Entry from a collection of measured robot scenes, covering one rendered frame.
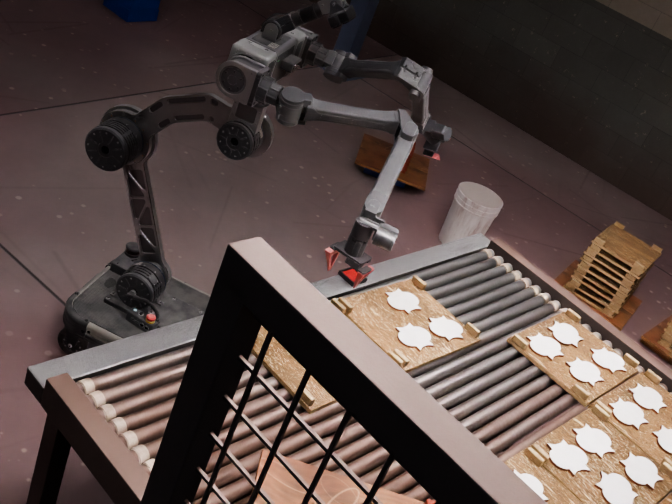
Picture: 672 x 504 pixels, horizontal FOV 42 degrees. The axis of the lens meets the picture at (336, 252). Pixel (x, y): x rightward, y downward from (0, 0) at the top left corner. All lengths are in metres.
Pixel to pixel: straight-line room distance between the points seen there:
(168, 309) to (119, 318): 0.21
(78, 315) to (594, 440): 1.99
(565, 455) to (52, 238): 2.66
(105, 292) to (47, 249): 0.66
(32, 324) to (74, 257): 0.54
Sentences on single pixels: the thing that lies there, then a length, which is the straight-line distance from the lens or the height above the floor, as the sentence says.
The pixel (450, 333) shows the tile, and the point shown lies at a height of 0.95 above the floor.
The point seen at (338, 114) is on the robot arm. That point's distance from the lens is 2.78.
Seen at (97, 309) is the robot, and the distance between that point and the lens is 3.63.
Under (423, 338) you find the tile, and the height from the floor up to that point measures 0.95.
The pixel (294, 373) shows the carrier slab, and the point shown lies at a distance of 2.53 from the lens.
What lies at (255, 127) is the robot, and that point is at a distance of 3.14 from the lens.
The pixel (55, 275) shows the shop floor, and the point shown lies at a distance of 4.16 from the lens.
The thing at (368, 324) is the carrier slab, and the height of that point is 0.94.
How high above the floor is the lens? 2.53
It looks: 31 degrees down
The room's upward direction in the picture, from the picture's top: 23 degrees clockwise
